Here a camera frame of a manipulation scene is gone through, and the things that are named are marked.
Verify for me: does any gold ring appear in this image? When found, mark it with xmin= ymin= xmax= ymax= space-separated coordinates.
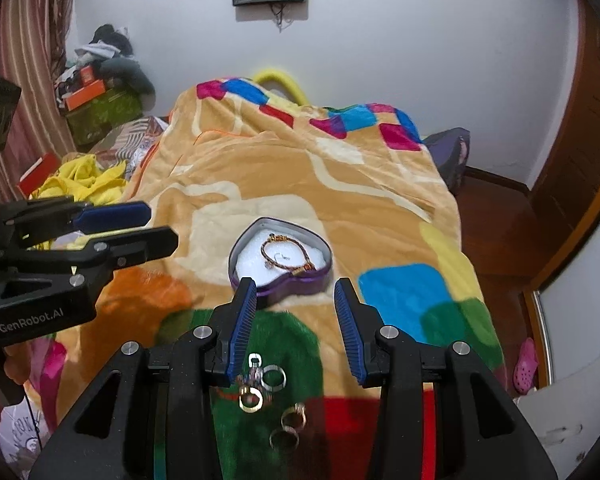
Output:
xmin=281 ymin=403 xmax=309 ymax=431
xmin=238 ymin=387 xmax=264 ymax=415

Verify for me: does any striped curtain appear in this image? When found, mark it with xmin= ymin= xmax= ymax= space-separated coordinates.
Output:
xmin=0 ymin=0 xmax=89 ymax=202

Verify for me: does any pink clog shoe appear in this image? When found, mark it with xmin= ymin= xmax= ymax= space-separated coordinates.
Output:
xmin=512 ymin=337 xmax=539 ymax=394

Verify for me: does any orange box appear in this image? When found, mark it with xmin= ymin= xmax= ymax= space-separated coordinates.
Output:
xmin=62 ymin=78 xmax=107 ymax=111

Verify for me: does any white cardboard sheet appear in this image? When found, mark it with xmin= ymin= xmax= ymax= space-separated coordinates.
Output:
xmin=512 ymin=354 xmax=600 ymax=480

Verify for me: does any patterned bed sheet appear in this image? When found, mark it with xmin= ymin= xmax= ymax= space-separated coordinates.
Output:
xmin=94 ymin=115 xmax=171 ymax=181

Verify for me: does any yellow cloth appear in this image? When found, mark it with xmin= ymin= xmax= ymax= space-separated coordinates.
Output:
xmin=32 ymin=153 xmax=129 ymax=251

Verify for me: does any pink cloth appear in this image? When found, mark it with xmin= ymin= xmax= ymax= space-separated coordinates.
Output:
xmin=29 ymin=339 xmax=69 ymax=422

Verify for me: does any red box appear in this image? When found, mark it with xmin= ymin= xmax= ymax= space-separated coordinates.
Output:
xmin=17 ymin=153 xmax=61 ymax=199

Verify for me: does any black cable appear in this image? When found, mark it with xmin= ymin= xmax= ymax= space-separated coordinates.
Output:
xmin=267 ymin=2 xmax=294 ymax=34

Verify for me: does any gold beaded bracelet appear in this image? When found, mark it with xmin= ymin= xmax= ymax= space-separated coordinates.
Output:
xmin=260 ymin=233 xmax=315 ymax=276

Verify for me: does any wooden door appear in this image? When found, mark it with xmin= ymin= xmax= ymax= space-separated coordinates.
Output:
xmin=527 ymin=0 xmax=600 ymax=292

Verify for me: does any yellow hoop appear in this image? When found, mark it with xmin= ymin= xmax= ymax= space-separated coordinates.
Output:
xmin=252 ymin=67 xmax=309 ymax=107

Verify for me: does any colourful patchwork blanket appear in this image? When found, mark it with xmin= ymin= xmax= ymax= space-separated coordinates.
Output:
xmin=22 ymin=77 xmax=506 ymax=480

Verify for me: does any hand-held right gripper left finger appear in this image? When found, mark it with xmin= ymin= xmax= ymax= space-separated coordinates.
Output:
xmin=27 ymin=277 xmax=259 ymax=480

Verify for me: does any green cardboard box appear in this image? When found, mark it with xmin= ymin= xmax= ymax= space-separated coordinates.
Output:
xmin=64 ymin=85 xmax=144 ymax=147

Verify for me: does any white printed bag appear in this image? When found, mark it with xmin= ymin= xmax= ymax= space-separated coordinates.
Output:
xmin=0 ymin=399 xmax=47 ymax=472

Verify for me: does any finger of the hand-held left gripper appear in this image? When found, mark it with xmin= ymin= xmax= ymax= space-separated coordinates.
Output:
xmin=2 ymin=197 xmax=152 ymax=250
xmin=0 ymin=226 xmax=180 ymax=287

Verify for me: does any wood framed white panel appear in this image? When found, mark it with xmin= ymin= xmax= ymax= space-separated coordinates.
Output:
xmin=529 ymin=239 xmax=600 ymax=387

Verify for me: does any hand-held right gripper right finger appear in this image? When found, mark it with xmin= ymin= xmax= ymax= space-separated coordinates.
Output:
xmin=333 ymin=278 xmax=559 ymax=480

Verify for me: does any pile of grey clothes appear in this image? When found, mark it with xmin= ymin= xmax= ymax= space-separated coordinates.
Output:
xmin=74 ymin=23 xmax=157 ymax=107

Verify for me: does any purple heart-shaped tin box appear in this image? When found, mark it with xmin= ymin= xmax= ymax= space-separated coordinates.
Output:
xmin=228 ymin=217 xmax=335 ymax=307

